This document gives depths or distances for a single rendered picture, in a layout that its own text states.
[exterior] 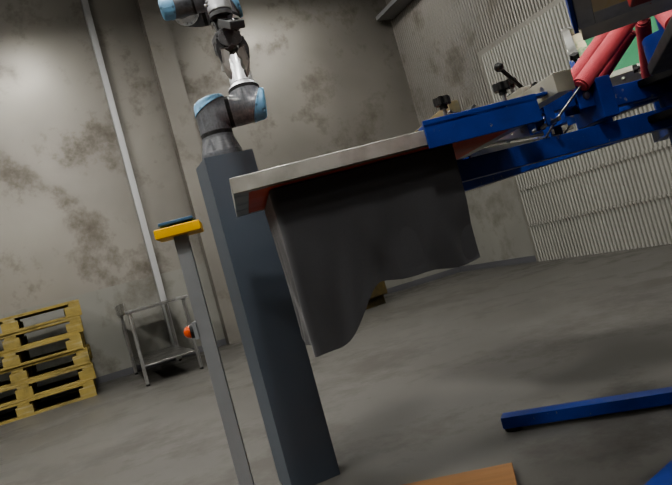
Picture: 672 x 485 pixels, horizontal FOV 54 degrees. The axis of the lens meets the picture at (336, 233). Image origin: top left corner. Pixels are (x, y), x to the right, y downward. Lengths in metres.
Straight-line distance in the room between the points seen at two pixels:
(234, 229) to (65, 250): 6.38
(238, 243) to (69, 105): 6.81
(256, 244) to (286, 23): 7.72
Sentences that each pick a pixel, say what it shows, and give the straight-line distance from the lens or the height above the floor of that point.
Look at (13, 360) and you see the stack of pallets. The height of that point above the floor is 0.58.
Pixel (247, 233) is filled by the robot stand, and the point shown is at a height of 0.91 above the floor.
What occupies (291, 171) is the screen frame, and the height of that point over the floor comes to 0.97.
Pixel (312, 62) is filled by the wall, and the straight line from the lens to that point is 9.77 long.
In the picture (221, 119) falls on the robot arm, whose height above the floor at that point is 1.33.
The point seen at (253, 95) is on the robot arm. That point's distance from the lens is 2.43.
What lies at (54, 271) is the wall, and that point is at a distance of 8.58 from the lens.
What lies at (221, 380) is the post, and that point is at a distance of 1.94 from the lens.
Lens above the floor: 0.76
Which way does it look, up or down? 2 degrees up
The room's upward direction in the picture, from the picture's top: 15 degrees counter-clockwise
